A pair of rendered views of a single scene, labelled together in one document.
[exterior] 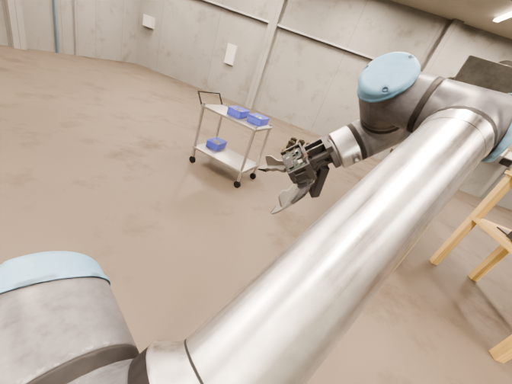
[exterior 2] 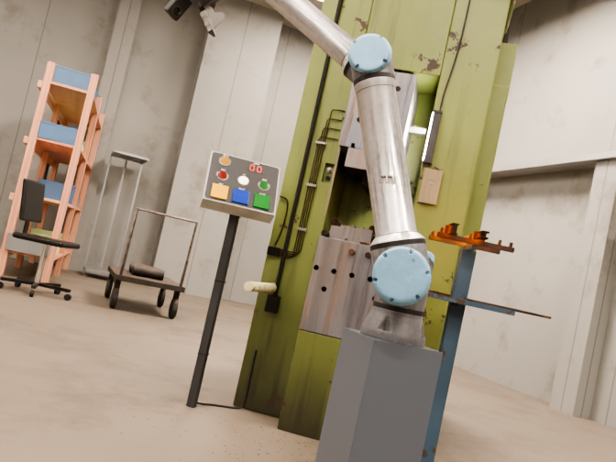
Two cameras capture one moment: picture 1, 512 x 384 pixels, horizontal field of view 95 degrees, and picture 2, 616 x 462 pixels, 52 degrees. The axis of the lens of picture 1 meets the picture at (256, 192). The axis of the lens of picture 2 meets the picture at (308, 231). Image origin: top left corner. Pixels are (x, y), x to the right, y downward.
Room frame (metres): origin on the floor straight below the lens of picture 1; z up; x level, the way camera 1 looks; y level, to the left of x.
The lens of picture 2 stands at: (0.91, 1.68, 0.74)
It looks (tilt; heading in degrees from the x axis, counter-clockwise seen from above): 3 degrees up; 245
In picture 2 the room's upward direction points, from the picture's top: 12 degrees clockwise
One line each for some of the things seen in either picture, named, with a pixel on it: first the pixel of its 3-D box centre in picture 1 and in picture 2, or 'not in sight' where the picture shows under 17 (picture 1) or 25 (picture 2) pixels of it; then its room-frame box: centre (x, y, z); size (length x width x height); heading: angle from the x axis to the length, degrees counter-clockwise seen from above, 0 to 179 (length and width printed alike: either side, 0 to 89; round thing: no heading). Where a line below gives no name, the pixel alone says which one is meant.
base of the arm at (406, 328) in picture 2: not in sight; (395, 323); (-0.17, 0.12, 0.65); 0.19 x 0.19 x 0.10
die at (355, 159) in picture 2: not in sight; (370, 169); (-0.68, -1.12, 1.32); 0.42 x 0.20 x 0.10; 53
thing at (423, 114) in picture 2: not in sight; (385, 172); (-0.91, -1.35, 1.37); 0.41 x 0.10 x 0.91; 143
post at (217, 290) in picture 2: not in sight; (216, 293); (-0.06, -1.23, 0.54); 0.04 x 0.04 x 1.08; 53
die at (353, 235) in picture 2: not in sight; (356, 237); (-0.68, -1.12, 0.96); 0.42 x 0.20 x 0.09; 53
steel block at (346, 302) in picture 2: not in sight; (355, 291); (-0.73, -1.10, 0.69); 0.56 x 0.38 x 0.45; 53
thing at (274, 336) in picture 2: not in sight; (313, 194); (-0.54, -1.42, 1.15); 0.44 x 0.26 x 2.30; 53
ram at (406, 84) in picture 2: not in sight; (389, 123); (-0.72, -1.10, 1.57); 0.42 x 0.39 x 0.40; 53
